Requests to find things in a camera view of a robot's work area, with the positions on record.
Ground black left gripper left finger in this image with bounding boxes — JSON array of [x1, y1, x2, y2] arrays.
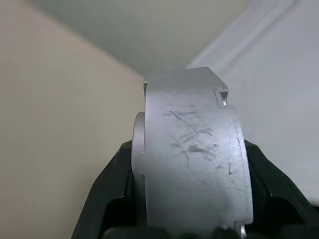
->
[[71, 140, 147, 239]]

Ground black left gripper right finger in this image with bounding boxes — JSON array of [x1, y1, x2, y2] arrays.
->
[[245, 138, 319, 239]]

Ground grey metal gear disc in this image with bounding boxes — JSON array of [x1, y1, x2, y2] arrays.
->
[[130, 66, 255, 239]]

